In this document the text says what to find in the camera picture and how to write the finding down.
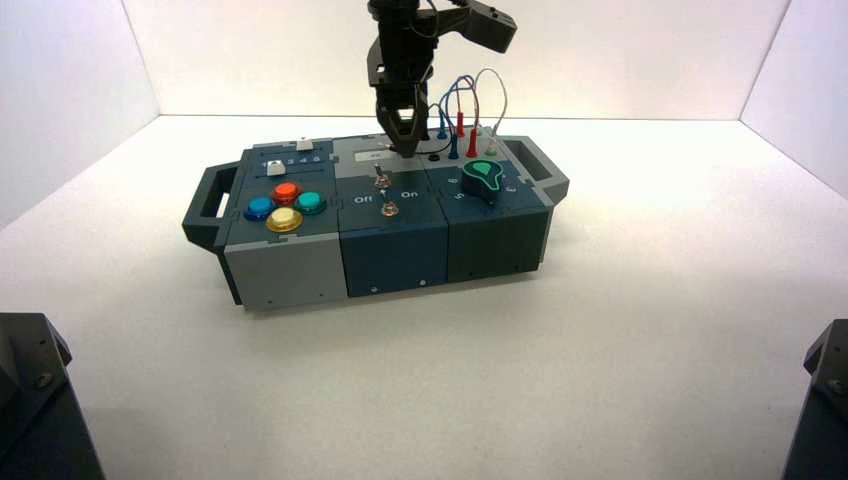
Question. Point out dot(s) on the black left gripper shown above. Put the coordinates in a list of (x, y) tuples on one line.
[(403, 60)]

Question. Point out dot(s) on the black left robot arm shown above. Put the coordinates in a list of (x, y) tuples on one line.
[(394, 5)]

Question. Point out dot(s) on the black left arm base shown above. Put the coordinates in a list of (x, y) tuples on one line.
[(33, 411)]

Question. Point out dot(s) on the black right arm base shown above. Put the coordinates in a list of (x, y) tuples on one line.
[(825, 424)]

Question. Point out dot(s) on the green teardrop rotary knob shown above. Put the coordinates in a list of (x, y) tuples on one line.
[(484, 177)]

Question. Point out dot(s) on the white slider cap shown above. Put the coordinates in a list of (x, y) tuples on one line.
[(275, 168), (305, 144)]

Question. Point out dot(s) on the teal round push button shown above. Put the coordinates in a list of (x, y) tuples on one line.
[(310, 203)]

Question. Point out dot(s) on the blue grey modular task box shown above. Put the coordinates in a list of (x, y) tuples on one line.
[(391, 252)]

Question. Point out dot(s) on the red round push button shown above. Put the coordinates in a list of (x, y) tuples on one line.
[(287, 193)]

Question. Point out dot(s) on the yellow round push button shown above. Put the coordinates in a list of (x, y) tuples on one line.
[(285, 220)]

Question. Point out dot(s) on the blue round push button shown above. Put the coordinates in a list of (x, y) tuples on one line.
[(259, 208)]

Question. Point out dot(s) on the metal toggle switch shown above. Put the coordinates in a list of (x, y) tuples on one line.
[(381, 177), (389, 210)]

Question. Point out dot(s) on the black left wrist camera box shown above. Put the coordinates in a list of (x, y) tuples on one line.
[(490, 26)]

